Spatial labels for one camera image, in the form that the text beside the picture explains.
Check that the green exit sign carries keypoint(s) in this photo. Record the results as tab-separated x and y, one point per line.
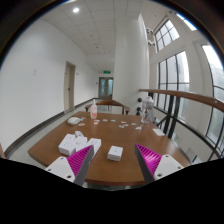
106	71

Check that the small high window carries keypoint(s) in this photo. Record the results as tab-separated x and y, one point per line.
166	35

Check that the wooden handrail black balusters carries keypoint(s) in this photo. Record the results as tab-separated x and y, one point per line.
186	96

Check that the tall black-framed window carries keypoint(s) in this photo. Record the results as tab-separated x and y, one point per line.
173	71

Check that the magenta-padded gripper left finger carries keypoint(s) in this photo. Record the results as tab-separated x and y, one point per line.
61	168

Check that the clear plastic drink bottle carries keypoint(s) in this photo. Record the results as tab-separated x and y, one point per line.
148	111

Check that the beige side door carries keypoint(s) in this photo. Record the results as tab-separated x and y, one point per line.
69	86

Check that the white computer mouse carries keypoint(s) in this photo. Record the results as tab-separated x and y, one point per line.
73	120

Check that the small round sticker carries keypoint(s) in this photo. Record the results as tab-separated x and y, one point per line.
96	120
81	124
113	120
121	126
104	120
133	124

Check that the round ceiling light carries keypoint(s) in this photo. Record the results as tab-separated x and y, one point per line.
76	10

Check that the clear spray bottle pink liquid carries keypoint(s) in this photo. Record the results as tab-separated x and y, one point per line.
93	111

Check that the glass double door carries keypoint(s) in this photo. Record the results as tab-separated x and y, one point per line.
105	88

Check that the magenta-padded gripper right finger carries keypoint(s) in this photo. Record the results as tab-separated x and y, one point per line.
165	166

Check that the white paper card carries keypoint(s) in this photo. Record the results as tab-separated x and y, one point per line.
158	132

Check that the white power strip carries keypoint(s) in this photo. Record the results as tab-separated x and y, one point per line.
66	145

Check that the white charger block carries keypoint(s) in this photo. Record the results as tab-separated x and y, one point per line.
115	153

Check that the wooden chair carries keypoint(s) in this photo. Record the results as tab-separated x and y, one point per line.
110	102

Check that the tall bright window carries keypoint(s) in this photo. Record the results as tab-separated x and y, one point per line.
215	73

